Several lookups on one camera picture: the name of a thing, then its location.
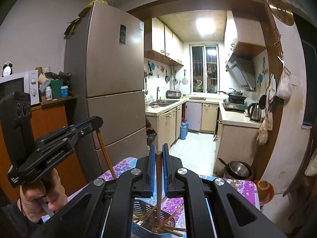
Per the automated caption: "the black white alarm clock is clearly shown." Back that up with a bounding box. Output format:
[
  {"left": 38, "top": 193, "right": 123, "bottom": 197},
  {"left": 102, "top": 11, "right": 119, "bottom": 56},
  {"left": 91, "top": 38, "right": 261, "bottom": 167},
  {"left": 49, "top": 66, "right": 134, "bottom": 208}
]
[{"left": 2, "top": 61, "right": 13, "bottom": 77}]

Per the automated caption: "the steel range hood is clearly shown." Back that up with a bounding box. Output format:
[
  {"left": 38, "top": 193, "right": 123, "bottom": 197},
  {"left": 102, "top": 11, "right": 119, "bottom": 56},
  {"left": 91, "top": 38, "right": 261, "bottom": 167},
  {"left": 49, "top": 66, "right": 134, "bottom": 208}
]
[{"left": 226, "top": 54, "right": 256, "bottom": 91}]

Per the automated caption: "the white microwave oven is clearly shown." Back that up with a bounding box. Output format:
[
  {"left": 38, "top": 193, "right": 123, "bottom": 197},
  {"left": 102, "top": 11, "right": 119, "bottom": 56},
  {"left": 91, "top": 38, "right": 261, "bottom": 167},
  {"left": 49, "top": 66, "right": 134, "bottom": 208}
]
[{"left": 0, "top": 70, "right": 40, "bottom": 106}]

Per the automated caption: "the white medicine bottle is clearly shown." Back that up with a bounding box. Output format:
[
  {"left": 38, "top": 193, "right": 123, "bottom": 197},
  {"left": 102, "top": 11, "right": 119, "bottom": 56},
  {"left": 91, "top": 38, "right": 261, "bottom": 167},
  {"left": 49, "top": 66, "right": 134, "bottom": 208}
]
[{"left": 45, "top": 86, "right": 53, "bottom": 101}]

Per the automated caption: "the blue white cup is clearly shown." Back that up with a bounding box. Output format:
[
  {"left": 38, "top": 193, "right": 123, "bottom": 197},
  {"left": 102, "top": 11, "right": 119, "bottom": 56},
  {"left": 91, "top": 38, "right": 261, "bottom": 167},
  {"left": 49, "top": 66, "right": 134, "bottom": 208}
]
[{"left": 61, "top": 85, "right": 68, "bottom": 98}]

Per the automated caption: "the orange wooden cabinet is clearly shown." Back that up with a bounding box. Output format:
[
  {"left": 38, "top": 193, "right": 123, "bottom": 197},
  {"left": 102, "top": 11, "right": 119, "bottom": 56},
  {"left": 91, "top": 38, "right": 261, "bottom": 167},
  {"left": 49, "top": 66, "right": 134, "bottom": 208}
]
[{"left": 0, "top": 96, "right": 88, "bottom": 203}]

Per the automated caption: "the brown three-door refrigerator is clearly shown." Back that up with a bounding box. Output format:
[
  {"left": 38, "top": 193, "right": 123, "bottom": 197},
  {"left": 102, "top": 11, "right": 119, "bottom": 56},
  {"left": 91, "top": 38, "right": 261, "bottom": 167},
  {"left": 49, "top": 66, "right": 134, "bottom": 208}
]
[{"left": 64, "top": 2, "right": 148, "bottom": 181}]

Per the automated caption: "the blue water jug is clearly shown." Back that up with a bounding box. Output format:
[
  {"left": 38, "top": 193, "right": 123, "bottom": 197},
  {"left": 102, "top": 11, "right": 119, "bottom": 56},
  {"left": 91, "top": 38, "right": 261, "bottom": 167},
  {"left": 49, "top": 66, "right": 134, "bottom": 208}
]
[{"left": 180, "top": 120, "right": 189, "bottom": 140}]

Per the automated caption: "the silver rice cooker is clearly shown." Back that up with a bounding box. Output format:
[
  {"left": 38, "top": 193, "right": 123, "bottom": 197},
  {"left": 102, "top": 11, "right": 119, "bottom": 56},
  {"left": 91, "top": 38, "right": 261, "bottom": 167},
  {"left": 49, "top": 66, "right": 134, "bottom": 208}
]
[{"left": 165, "top": 90, "right": 182, "bottom": 99}]

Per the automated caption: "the blue perforated utensil holder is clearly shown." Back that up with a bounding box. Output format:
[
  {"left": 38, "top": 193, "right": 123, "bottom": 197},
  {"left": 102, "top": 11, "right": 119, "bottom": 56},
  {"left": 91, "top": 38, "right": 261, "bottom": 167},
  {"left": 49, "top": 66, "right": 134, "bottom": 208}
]
[{"left": 132, "top": 199, "right": 173, "bottom": 238}]

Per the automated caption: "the kitchen window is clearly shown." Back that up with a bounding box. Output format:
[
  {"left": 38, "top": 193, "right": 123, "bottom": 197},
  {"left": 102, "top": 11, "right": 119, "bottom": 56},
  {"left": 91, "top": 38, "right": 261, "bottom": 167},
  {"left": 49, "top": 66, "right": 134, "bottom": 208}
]
[{"left": 190, "top": 44, "right": 219, "bottom": 94}]

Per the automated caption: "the hanging white plastic bag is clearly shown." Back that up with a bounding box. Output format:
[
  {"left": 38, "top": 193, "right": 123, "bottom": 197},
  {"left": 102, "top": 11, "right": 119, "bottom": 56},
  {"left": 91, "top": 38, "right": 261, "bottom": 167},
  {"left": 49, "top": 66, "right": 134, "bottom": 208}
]
[{"left": 276, "top": 67, "right": 292, "bottom": 100}]

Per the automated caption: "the steel bowl on floor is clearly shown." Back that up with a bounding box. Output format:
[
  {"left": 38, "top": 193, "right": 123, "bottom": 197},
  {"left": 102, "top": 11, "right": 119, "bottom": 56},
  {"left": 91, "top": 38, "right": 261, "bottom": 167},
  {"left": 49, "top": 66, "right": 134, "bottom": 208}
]
[{"left": 218, "top": 158, "right": 254, "bottom": 180}]

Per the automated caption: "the person left hand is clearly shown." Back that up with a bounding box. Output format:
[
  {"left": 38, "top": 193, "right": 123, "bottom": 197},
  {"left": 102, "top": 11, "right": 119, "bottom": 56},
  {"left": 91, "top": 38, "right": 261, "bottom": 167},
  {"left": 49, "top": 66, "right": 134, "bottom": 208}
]
[{"left": 18, "top": 169, "right": 68, "bottom": 223}]

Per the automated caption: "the floral striped tablecloth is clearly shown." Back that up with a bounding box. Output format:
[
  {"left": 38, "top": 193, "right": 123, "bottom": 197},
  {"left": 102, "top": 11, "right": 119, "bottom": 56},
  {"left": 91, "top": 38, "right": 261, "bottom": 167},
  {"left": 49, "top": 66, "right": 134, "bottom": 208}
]
[{"left": 42, "top": 157, "right": 261, "bottom": 238}]

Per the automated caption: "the green box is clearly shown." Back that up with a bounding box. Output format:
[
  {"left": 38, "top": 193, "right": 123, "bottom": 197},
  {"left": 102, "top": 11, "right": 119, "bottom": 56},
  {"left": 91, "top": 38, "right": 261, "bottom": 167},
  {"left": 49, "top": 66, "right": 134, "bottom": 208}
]
[{"left": 51, "top": 80, "right": 63, "bottom": 99}]

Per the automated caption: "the dark curtained window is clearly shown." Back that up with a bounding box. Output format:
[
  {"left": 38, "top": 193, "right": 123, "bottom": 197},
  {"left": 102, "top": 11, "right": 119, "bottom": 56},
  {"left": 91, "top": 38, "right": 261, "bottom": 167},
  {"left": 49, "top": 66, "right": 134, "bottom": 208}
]
[{"left": 301, "top": 40, "right": 316, "bottom": 126}]

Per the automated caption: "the wooden chopstick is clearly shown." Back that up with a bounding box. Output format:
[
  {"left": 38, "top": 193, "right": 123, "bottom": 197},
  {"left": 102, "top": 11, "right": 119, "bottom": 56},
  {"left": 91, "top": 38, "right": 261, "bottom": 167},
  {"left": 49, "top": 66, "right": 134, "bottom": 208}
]
[
  {"left": 96, "top": 129, "right": 116, "bottom": 179},
  {"left": 155, "top": 151, "right": 163, "bottom": 226},
  {"left": 163, "top": 228, "right": 183, "bottom": 237},
  {"left": 133, "top": 199, "right": 156, "bottom": 224},
  {"left": 133, "top": 211, "right": 141, "bottom": 222},
  {"left": 153, "top": 204, "right": 184, "bottom": 233},
  {"left": 161, "top": 226, "right": 186, "bottom": 232}
]

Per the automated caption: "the stainless electric kettle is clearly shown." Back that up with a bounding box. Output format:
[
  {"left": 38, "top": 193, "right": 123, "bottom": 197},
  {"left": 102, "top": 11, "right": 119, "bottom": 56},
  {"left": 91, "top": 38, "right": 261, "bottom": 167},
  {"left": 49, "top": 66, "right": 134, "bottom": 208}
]
[{"left": 248, "top": 103, "right": 262, "bottom": 122}]

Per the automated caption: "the black wok on stove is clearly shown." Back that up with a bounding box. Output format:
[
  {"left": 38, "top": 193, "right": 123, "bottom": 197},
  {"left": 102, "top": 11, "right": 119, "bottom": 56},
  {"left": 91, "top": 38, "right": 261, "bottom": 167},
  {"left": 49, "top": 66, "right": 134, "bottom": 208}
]
[{"left": 218, "top": 89, "right": 247, "bottom": 103}]

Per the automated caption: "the wooden chair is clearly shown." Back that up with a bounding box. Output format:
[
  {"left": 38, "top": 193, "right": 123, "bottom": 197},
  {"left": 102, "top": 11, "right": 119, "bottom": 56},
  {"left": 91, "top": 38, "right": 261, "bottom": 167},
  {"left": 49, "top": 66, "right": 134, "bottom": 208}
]
[{"left": 283, "top": 125, "right": 316, "bottom": 227}]

